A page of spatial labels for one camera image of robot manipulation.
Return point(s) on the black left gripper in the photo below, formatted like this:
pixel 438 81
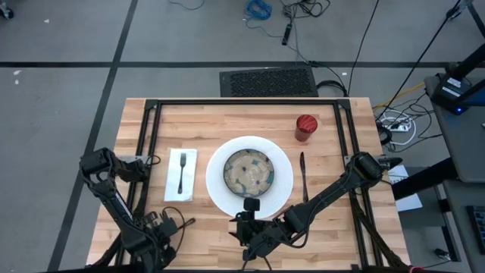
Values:
pixel 163 224

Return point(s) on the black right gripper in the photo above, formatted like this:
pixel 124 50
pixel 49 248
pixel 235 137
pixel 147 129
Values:
pixel 250 229

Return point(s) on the round white woven placemat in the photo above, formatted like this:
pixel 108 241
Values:
pixel 223 198

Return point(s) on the dark patterned plate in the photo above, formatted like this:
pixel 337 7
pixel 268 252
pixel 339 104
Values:
pixel 248 172

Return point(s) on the white cloth napkin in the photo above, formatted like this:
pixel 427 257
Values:
pixel 172 182

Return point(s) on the metal knife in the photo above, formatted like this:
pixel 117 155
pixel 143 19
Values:
pixel 303 170

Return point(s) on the metal fork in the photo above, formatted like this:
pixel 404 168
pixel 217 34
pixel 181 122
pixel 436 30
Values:
pixel 182 161

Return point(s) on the red textured cup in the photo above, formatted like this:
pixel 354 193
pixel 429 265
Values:
pixel 306 125

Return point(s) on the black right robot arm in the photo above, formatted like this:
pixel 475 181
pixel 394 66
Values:
pixel 333 189

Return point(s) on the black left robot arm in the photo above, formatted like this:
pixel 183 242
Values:
pixel 113 201

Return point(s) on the black perforated floor mat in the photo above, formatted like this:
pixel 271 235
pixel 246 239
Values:
pixel 269 81

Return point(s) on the white paper sheet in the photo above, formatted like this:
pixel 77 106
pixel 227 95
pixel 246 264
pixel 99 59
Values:
pixel 409 203

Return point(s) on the white power strip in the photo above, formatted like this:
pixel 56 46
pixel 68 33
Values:
pixel 398 126

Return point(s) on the black elongated device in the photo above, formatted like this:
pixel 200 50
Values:
pixel 286 35

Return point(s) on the black support beam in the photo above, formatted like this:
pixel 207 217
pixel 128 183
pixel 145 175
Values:
pixel 424 178

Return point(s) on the black plug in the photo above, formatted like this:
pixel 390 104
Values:
pixel 441 253

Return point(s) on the grey desk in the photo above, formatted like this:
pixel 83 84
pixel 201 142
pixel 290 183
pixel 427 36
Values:
pixel 462 235
pixel 462 151

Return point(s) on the black box with white labels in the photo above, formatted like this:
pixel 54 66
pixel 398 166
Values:
pixel 439 95

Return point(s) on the black keyboard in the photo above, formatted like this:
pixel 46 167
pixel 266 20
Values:
pixel 478 227

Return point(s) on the black stand pole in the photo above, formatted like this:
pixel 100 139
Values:
pixel 470 60

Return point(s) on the black caster wheel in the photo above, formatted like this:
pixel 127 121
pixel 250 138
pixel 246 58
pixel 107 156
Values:
pixel 5 13

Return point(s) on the black table frame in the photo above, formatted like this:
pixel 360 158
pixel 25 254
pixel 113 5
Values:
pixel 246 101

